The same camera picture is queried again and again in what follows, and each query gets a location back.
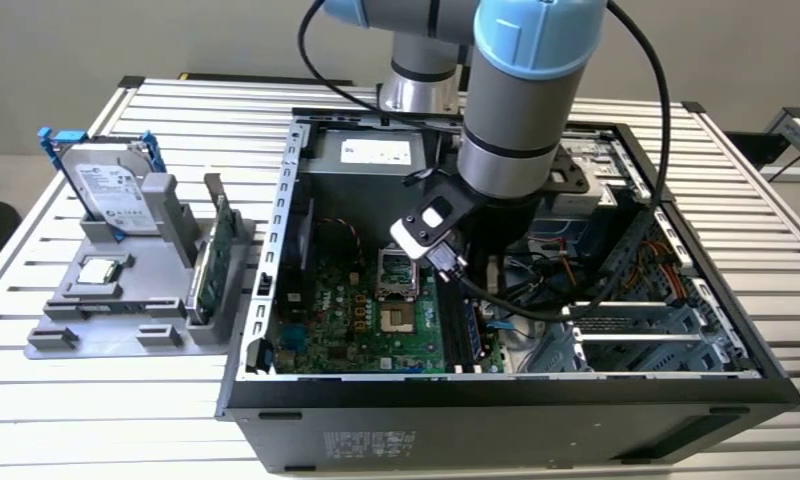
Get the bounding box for black open PC case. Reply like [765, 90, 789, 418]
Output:
[211, 106, 800, 475]

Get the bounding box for orange yellow red power wires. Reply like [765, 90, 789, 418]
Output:
[622, 239, 692, 306]

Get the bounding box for grey plastic parts rack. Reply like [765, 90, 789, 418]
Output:
[23, 172, 261, 361]

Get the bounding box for hard disk in blue carrier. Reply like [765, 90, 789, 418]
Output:
[35, 127, 169, 237]

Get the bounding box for silver metal drive cage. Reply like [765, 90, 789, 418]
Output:
[525, 130, 641, 251]

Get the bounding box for CPU socket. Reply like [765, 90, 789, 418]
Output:
[378, 301, 420, 336]

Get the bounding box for black case fan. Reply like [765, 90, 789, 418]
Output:
[279, 197, 318, 321]

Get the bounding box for multicoloured fan wire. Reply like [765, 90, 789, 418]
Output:
[313, 217, 367, 281]

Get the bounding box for grey power supply unit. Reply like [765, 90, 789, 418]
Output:
[297, 128, 429, 251]

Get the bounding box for silver CPU chip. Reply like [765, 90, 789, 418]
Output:
[71, 258, 122, 287]

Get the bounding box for metal socket cover frame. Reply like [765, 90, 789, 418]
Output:
[375, 243, 420, 301]

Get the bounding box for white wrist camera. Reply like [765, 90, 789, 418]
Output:
[389, 184, 485, 261]

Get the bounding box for black RAM slot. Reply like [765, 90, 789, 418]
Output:
[437, 279, 460, 374]
[454, 294, 481, 374]

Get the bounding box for green motherboard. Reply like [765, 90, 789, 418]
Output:
[271, 249, 508, 375]

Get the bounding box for black cable bundle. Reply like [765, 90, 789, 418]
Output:
[498, 254, 614, 311]

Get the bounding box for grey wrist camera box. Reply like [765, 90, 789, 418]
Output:
[546, 188, 618, 214]

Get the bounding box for green graphics card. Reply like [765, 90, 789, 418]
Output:
[183, 172, 254, 331]

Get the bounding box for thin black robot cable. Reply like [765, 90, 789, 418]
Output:
[297, 0, 465, 132]

